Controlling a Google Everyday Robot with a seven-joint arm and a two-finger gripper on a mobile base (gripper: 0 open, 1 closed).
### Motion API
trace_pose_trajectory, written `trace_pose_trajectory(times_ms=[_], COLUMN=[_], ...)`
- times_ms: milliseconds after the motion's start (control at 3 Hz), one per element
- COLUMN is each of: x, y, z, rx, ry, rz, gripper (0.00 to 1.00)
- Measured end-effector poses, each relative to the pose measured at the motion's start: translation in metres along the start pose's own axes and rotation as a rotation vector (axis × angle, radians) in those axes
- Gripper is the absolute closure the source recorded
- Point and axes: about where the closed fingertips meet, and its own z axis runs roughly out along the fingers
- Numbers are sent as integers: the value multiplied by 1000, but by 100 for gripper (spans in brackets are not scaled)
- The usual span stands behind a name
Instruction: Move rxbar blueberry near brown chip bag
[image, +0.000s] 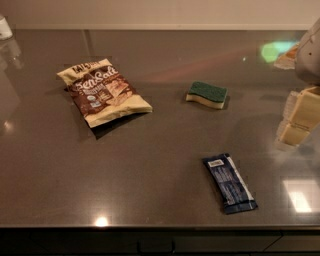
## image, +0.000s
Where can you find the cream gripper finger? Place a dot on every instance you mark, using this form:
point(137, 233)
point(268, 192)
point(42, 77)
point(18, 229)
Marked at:
point(306, 112)
point(291, 135)

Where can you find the brown sea salt chip bag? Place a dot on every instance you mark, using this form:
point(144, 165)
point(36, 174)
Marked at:
point(101, 93)

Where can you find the green and yellow sponge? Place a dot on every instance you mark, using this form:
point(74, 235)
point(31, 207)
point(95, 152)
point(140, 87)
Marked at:
point(207, 94)

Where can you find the white container at table corner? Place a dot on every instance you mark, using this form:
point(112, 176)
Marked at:
point(5, 30)

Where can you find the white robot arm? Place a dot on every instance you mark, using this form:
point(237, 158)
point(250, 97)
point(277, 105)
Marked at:
point(306, 56)

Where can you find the dark blue rxbar wrapper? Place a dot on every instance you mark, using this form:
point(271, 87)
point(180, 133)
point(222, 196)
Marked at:
point(235, 194)

